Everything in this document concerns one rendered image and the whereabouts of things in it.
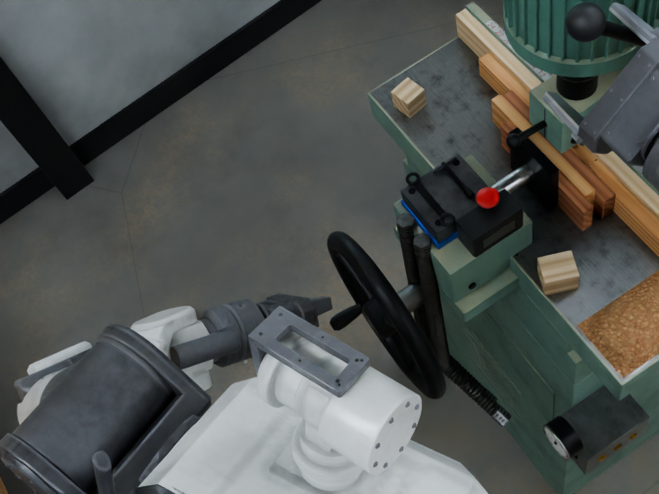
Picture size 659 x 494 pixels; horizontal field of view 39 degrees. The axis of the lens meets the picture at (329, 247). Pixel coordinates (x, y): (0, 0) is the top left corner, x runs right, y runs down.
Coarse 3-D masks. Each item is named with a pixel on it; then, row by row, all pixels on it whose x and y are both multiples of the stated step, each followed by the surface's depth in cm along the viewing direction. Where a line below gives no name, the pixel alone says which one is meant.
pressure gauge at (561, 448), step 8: (544, 424) 139; (552, 424) 138; (560, 424) 138; (568, 424) 137; (544, 432) 142; (552, 432) 137; (560, 432) 137; (568, 432) 137; (576, 432) 137; (552, 440) 141; (560, 440) 136; (568, 440) 136; (576, 440) 137; (560, 448) 139; (568, 448) 136; (576, 448) 137; (568, 456) 137
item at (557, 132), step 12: (612, 72) 120; (540, 84) 121; (552, 84) 120; (600, 84) 119; (540, 96) 120; (600, 96) 118; (540, 108) 120; (576, 108) 118; (588, 108) 118; (540, 120) 123; (552, 120) 119; (540, 132) 125; (552, 132) 121; (564, 132) 119; (552, 144) 124; (564, 144) 121
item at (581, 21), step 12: (576, 12) 82; (588, 12) 81; (600, 12) 82; (576, 24) 82; (588, 24) 81; (600, 24) 82; (612, 24) 85; (576, 36) 82; (588, 36) 82; (612, 36) 86; (624, 36) 87; (636, 36) 88
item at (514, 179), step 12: (516, 132) 127; (528, 144) 126; (516, 156) 130; (528, 156) 126; (540, 156) 124; (516, 168) 133; (528, 168) 128; (540, 168) 124; (552, 168) 123; (504, 180) 127; (516, 180) 127; (528, 180) 128; (540, 180) 127; (552, 180) 124; (540, 192) 130; (552, 192) 127; (552, 204) 130
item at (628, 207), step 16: (480, 64) 142; (496, 64) 140; (496, 80) 140; (512, 80) 138; (528, 96) 136; (608, 176) 127; (624, 192) 126; (624, 208) 125; (640, 208) 124; (640, 224) 124; (656, 224) 122; (656, 240) 122
